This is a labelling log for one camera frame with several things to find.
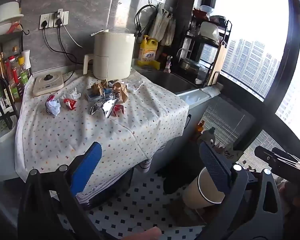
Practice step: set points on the grey cabinet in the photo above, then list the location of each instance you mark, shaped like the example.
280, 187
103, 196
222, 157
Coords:
190, 100

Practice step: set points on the crumpled white red wrapper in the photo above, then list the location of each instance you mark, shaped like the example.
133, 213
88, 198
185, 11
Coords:
53, 106

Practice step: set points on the cream induction cooker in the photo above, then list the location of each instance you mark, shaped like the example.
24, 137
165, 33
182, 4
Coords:
48, 83

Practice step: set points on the red and white packet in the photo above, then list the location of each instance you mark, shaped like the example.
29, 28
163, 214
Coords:
70, 103

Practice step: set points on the row of condiment bottles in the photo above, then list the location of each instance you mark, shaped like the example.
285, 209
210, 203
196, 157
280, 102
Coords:
13, 72

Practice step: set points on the blue and white box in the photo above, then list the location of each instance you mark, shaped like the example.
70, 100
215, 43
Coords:
93, 96

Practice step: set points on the silver foil wrapper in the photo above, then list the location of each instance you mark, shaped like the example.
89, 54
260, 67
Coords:
103, 108

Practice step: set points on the grey detergent jug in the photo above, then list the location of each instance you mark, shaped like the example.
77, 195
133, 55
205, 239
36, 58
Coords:
230, 152
206, 137

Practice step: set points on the steel pot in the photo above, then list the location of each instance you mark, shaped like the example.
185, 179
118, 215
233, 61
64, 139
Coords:
188, 65

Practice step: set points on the hanging white cloth bundle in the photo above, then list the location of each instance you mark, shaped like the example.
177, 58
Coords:
163, 28

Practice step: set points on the black condiment rack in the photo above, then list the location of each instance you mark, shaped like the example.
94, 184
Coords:
9, 97

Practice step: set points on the wooden cutting board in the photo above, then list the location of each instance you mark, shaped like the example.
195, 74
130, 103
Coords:
218, 62

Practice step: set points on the steel faucet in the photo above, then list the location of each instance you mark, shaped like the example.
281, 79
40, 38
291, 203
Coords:
182, 52

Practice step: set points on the cream air fryer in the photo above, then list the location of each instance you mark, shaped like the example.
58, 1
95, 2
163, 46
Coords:
113, 55

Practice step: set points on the brown paper bag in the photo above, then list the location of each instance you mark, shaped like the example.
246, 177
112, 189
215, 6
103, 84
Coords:
121, 91

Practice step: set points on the yellow detergent bottle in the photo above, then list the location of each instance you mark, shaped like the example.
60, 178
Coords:
147, 53

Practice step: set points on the white window blind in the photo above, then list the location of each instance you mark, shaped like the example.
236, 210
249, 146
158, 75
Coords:
222, 120

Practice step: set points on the steel sink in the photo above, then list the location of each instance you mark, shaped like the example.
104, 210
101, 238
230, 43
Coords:
170, 81

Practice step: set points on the black dish rack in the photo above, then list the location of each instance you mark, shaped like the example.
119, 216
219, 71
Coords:
202, 47

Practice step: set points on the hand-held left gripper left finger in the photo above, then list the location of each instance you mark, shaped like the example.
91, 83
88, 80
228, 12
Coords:
86, 167

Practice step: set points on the white wall socket panel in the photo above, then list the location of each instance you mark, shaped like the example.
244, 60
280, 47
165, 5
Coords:
48, 20

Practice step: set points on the small pink bottle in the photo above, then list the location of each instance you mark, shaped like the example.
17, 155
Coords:
167, 66

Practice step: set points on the small crumpled brown paper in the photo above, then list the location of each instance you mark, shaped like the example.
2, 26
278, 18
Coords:
100, 86

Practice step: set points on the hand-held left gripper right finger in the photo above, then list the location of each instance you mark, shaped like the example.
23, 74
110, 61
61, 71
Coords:
215, 165

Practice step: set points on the clear plastic bag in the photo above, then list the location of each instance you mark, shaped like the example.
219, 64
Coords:
136, 85

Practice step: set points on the white floral tablecloth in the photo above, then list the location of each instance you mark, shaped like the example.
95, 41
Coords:
95, 132

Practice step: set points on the small white bowl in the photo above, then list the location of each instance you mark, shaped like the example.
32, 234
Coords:
1, 29

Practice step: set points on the large white bowl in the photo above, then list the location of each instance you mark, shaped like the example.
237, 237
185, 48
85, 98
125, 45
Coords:
5, 12

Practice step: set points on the white rectangular dish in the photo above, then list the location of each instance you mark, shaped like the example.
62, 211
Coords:
5, 132

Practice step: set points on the white counter cloth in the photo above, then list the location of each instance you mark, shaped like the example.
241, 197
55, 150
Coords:
211, 90

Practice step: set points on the clear plastic wrap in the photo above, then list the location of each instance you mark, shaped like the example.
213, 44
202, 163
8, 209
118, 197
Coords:
71, 93

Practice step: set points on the person's right hand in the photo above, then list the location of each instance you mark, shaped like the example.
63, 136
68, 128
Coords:
290, 197

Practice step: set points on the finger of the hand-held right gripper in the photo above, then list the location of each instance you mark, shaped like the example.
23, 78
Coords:
270, 158
286, 153

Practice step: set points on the red bowl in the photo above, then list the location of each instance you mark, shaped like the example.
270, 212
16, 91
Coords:
200, 15

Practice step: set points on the white plug adapter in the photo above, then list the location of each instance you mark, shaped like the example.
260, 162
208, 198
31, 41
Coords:
60, 17

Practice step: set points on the white bowl in rack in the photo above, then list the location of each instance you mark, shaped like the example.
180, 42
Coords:
210, 31

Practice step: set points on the orange bottle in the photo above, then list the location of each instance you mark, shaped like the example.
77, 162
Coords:
200, 127

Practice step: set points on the black window frame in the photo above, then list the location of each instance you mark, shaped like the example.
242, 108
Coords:
293, 55

